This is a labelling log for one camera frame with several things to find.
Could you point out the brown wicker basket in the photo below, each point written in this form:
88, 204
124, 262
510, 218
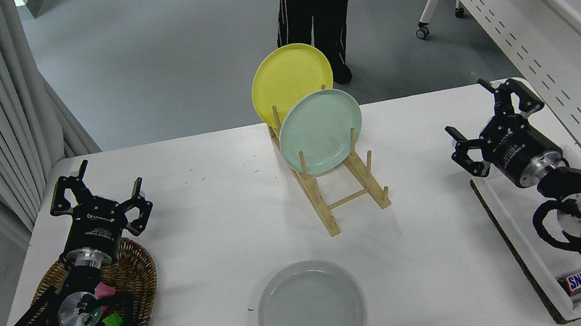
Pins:
132, 278

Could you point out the grey plate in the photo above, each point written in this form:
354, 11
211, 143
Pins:
313, 315

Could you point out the pale green plate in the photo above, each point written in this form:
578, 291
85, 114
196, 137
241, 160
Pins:
320, 131

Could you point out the yellow plate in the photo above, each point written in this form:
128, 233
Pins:
285, 78

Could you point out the wooden plate rack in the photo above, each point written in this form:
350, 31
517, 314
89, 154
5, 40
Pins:
331, 227

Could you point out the pink snack packet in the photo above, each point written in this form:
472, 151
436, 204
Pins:
106, 290

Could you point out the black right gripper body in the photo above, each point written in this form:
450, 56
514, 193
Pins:
521, 148

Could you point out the white lined cardboard tray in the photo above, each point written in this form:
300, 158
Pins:
507, 221

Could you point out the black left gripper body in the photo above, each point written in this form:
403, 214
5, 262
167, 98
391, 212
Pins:
97, 225

